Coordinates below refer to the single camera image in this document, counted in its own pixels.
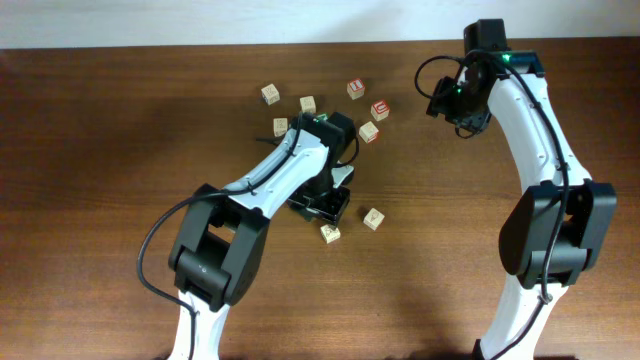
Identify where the wooden block pineapple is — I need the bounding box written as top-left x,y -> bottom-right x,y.
320,224 -> 341,244

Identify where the wooden block blue D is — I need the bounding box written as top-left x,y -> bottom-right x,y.
363,208 -> 385,231

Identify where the wooden block number five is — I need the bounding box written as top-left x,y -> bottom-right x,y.
273,118 -> 288,137

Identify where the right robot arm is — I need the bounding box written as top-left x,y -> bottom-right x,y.
426,19 -> 617,359

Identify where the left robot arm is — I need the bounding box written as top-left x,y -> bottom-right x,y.
168,112 -> 356,359

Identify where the wooden block red edge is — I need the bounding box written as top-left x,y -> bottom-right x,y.
358,121 -> 379,143

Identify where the wooden block red U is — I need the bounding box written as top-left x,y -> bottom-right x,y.
371,99 -> 390,121

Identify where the plain wooden block centre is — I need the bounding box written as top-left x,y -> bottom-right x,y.
299,96 -> 317,114

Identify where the wooden block red I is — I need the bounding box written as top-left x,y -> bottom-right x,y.
347,78 -> 366,100

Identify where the wooden block letter K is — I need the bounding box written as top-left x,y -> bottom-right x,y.
261,84 -> 281,106

